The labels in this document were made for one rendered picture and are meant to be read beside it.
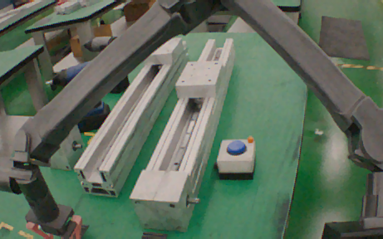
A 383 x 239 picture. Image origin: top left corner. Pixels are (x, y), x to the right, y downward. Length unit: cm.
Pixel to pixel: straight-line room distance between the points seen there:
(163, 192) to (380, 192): 43
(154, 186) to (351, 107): 42
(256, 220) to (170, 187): 19
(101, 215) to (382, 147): 63
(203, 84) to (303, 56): 51
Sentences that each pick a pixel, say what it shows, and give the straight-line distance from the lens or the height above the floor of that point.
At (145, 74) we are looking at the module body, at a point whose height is 86.
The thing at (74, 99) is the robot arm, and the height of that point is 111.
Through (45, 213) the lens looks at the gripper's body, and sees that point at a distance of 67.
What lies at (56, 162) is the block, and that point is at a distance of 103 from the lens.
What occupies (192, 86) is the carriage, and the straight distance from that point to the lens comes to 100.
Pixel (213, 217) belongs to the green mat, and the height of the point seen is 78.
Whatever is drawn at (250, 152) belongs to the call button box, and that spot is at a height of 84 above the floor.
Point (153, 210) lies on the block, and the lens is 72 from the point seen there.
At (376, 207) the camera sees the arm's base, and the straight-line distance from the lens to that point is 50.
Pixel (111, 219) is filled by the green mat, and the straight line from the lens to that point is 82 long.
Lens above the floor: 134
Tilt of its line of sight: 31 degrees down
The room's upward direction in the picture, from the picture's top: 10 degrees counter-clockwise
